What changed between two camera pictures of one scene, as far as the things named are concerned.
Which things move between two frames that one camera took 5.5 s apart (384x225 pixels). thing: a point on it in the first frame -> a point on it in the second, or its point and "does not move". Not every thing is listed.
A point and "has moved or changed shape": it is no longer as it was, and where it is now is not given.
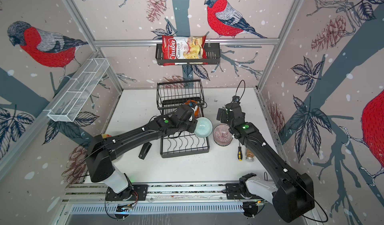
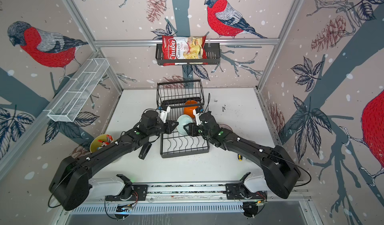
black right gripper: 223,112 -> 193,126
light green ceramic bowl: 204,127 has moved or changed shape
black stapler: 145,150 does not move
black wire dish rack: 170,95 does not move
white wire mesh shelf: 77,91 does not move
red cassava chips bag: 184,50 does not move
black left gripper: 193,125 -> 169,124
